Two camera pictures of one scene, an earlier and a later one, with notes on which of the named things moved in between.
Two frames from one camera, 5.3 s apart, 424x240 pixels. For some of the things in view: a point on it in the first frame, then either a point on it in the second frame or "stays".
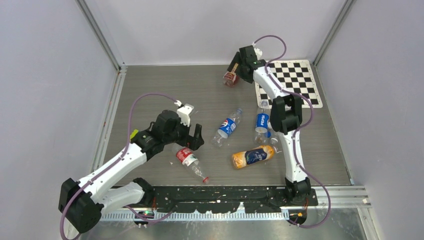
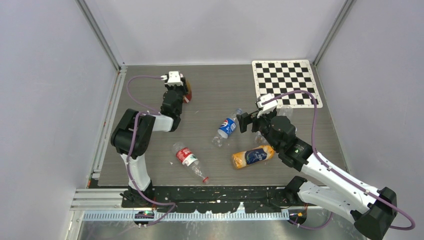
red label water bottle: (186, 156) stays
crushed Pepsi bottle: (226, 128) stays
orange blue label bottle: (242, 158) stays
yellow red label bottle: (230, 79) → (187, 97)
